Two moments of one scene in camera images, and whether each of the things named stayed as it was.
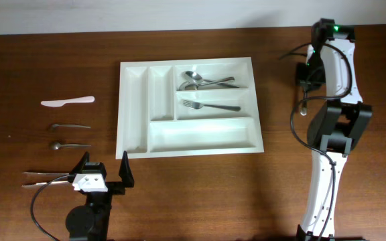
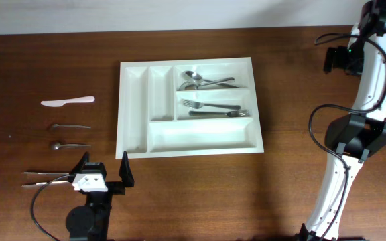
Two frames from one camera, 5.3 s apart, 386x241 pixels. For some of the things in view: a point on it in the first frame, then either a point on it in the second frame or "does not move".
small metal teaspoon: x=57 y=145 does not move
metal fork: x=195 y=105 does not move
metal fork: x=303 y=105 → x=240 y=113
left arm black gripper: x=118 y=188 does not move
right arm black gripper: x=305 y=82 → x=338 y=53
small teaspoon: x=56 y=126 does not move
